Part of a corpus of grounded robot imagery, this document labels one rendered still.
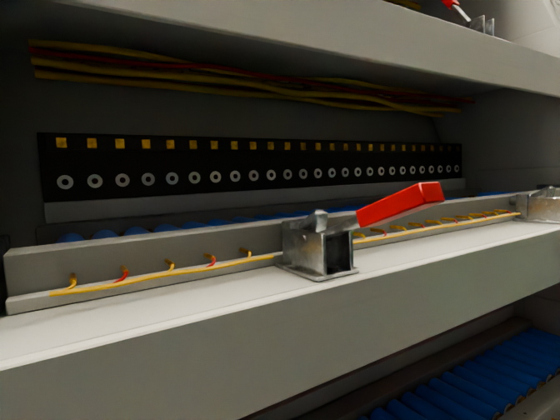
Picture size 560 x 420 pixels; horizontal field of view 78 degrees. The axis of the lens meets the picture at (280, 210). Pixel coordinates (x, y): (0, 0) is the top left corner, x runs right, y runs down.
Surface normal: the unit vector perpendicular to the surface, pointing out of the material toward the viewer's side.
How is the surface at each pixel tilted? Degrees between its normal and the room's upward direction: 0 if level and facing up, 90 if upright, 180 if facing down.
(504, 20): 90
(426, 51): 111
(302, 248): 90
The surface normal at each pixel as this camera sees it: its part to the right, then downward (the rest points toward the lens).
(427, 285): 0.52, 0.05
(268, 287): -0.04, -1.00
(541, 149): -0.85, 0.08
